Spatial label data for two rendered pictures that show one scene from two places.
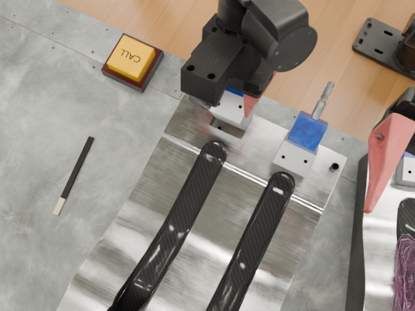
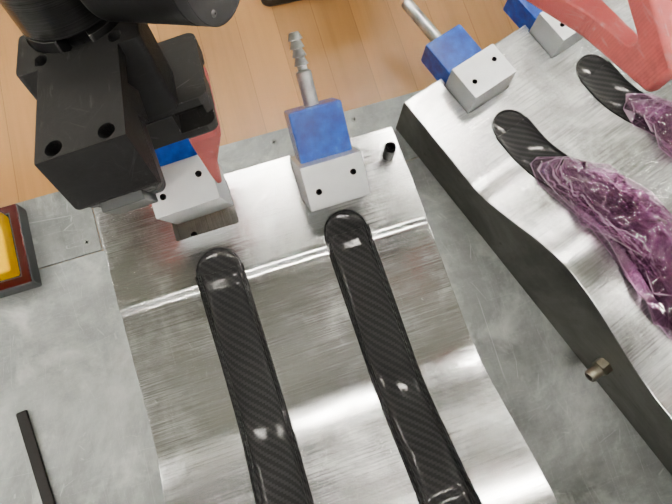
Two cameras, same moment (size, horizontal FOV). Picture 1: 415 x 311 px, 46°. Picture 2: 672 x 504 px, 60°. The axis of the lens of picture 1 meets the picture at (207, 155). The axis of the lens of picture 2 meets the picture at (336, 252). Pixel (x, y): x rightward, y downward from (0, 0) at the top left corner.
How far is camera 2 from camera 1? 0.25 m
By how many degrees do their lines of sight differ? 15
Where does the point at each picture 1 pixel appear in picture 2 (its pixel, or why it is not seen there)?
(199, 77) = (84, 150)
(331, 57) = (249, 35)
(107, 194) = (121, 465)
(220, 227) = (322, 361)
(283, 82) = (220, 111)
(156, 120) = (96, 303)
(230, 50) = (99, 67)
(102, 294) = not seen: outside the picture
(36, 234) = not seen: outside the picture
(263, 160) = (293, 222)
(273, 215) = (371, 280)
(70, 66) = not seen: outside the picture
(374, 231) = (498, 188)
